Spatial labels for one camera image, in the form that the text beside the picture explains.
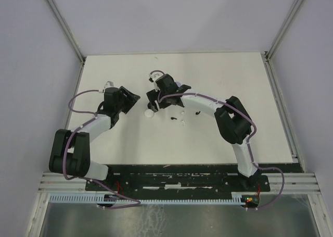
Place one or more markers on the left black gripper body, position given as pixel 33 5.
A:
pixel 125 103

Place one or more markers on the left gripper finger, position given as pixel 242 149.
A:
pixel 130 91
pixel 129 104

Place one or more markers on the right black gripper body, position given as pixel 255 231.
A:
pixel 164 103

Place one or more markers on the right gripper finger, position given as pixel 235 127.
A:
pixel 153 107
pixel 152 96

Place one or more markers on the white earbud charging case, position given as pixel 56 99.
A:
pixel 149 113

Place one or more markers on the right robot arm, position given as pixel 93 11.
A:
pixel 234 123

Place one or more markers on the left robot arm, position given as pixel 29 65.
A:
pixel 71 156

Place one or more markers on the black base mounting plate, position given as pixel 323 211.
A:
pixel 146 184

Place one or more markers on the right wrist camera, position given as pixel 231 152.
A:
pixel 153 77

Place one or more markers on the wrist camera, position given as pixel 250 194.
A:
pixel 153 77
pixel 109 85

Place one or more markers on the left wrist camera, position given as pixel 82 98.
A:
pixel 109 85

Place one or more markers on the left aluminium frame post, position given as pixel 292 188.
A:
pixel 65 29

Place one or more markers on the aluminium frame post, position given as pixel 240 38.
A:
pixel 65 29
pixel 286 25

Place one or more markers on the aluminium frame rail front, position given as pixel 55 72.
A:
pixel 295 183

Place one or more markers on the right aluminium frame post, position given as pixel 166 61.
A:
pixel 286 25

